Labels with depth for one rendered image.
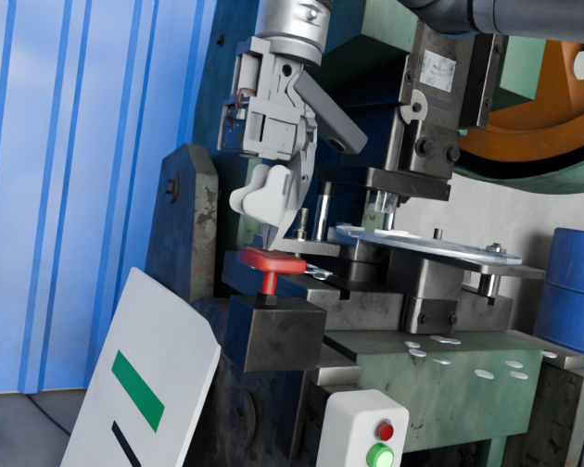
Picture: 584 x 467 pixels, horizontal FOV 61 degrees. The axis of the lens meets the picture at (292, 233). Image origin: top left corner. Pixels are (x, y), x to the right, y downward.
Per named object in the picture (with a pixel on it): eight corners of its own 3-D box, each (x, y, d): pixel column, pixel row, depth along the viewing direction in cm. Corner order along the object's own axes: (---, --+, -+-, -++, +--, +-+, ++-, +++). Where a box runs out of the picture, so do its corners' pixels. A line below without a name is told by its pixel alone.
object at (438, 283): (531, 361, 71) (551, 268, 70) (463, 364, 64) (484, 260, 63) (409, 311, 92) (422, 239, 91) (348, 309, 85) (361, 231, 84)
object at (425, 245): (561, 270, 76) (562, 265, 76) (424, 256, 61) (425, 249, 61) (424, 239, 101) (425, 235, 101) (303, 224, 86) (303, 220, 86)
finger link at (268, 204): (229, 246, 53) (242, 158, 52) (278, 250, 56) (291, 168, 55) (241, 251, 50) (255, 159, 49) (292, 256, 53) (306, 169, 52)
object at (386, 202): (398, 214, 90) (401, 195, 90) (377, 211, 88) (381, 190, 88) (387, 212, 93) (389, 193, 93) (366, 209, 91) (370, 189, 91)
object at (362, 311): (509, 331, 91) (515, 299, 91) (300, 331, 69) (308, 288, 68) (398, 290, 117) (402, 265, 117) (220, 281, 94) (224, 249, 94)
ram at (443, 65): (469, 185, 84) (503, 5, 81) (402, 170, 76) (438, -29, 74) (399, 179, 99) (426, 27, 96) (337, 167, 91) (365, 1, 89)
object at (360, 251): (419, 266, 92) (424, 242, 91) (354, 260, 84) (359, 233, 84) (387, 257, 99) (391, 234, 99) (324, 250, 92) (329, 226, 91)
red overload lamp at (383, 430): (394, 443, 51) (399, 421, 51) (376, 446, 50) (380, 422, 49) (387, 438, 52) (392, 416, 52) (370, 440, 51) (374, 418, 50)
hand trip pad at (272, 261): (301, 329, 55) (312, 260, 54) (252, 329, 52) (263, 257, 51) (272, 310, 61) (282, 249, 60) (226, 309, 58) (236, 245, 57)
